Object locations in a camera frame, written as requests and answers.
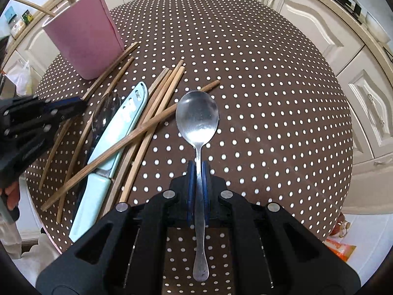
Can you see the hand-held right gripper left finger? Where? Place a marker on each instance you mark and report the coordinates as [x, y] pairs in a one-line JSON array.
[[191, 184]]

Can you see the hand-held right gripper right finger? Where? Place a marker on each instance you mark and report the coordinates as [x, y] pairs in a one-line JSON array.
[[205, 187]]

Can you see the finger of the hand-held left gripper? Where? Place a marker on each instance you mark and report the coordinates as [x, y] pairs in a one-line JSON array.
[[33, 129], [66, 104]]

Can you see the pink utensil holder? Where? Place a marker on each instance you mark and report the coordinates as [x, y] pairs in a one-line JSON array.
[[86, 37]]

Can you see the steel spoon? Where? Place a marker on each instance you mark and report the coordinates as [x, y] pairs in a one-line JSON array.
[[196, 113]]

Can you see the pile of wooden chopsticks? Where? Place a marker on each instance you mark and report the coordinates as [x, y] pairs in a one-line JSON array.
[[172, 83]]

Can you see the person's left hand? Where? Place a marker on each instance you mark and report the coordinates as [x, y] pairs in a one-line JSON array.
[[11, 196]]

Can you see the white plastic bag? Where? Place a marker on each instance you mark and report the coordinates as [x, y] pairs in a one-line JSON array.
[[21, 78]]

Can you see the green box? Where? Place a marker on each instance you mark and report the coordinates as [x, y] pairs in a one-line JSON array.
[[26, 17]]

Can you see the orange snack packet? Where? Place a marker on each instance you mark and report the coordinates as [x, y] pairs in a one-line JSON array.
[[342, 249]]

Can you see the cream lower kitchen cabinets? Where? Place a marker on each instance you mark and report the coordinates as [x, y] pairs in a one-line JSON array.
[[307, 15]]

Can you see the white bowl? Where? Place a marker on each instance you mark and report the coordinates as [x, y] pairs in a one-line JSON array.
[[376, 26]]

